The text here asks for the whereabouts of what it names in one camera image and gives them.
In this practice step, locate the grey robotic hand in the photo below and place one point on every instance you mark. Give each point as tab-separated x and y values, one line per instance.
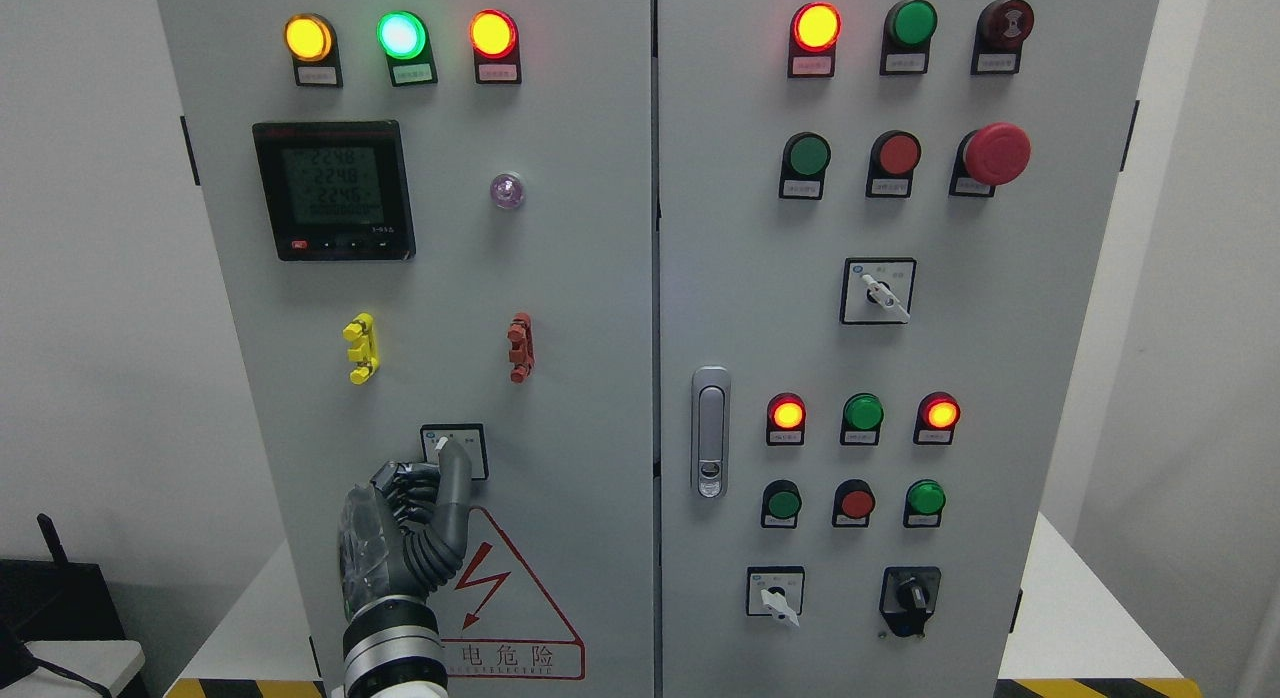
405	531

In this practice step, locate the white rotary selector switch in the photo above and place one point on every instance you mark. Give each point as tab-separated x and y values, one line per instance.
470	436
776	593
877	291

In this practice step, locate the green lit indicator light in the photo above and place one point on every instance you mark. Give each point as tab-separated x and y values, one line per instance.
406	43

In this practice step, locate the yellow indicator light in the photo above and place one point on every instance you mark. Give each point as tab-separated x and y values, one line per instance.
312	44

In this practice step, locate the red electric danger warning sticker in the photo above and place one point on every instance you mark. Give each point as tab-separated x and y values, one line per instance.
496	618

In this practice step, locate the yellow plastic terminal clip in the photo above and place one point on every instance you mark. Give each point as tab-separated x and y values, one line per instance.
363	350

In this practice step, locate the red plastic terminal clip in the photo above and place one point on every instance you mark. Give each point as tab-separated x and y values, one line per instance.
521	353

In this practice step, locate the white box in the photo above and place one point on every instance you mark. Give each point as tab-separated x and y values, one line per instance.
115	664

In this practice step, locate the grey left cabinet door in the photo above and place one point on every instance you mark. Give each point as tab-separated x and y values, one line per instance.
570	449

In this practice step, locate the grey cabinet door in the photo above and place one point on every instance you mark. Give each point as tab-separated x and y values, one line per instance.
753	283
570	449

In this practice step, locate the black digital power meter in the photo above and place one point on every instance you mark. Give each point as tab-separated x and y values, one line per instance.
336	190

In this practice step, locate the black router with antenna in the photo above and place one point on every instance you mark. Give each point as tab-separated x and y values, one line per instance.
57	600

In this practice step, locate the red lit indicator lower left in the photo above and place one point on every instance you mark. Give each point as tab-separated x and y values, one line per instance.
785	422

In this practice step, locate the red push button lower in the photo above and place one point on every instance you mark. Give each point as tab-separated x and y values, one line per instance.
853	504

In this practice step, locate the red push button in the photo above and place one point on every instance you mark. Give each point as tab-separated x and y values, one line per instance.
892	161
853	504

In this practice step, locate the green indicator lower middle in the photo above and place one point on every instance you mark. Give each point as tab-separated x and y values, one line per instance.
861	420

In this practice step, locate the red lit indicator light left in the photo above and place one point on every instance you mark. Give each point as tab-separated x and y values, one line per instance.
494	39

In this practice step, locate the bright green push button lower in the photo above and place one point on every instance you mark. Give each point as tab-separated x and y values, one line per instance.
924	503

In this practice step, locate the red lit indicator lower right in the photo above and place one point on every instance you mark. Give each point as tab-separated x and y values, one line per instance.
936	419

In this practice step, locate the green push button upper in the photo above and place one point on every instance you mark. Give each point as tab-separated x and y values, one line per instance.
805	158

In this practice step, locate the grey right cabinet door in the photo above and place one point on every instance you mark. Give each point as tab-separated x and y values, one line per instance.
753	283

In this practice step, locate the red push button upper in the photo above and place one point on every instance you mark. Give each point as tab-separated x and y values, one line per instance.
892	161

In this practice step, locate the red lit indicator top right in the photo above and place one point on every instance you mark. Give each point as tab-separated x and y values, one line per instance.
812	41

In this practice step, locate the red emergency stop button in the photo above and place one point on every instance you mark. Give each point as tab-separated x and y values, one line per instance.
989	157

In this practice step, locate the green indicator top right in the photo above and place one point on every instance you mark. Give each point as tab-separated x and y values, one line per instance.
907	34

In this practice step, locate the dark red buzzer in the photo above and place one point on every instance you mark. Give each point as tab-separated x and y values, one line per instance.
1001	30

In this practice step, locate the silver door latch handle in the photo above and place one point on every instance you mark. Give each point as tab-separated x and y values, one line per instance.
710	421

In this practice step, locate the black rotary knob switch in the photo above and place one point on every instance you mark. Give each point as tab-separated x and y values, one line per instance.
908	598

